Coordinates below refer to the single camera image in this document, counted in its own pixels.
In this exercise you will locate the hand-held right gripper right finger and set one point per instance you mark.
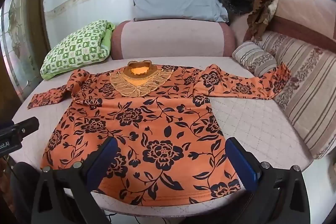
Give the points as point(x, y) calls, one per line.
point(242, 166)

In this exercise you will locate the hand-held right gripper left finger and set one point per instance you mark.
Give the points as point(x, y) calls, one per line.
point(103, 161)

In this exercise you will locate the orange floral long-sleeve shirt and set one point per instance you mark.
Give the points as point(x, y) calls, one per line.
point(147, 134)

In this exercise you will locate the stained glass door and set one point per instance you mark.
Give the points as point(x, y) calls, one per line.
point(18, 43)

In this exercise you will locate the striped floral blanket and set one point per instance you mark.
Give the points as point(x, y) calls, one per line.
point(302, 87)

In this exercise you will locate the green patterned pillow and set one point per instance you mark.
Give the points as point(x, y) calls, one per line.
point(76, 49)

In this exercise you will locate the pink bolster cushion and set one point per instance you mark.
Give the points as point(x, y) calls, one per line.
point(170, 39)

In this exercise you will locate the brown ruffled cloth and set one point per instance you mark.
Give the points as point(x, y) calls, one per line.
point(265, 1)

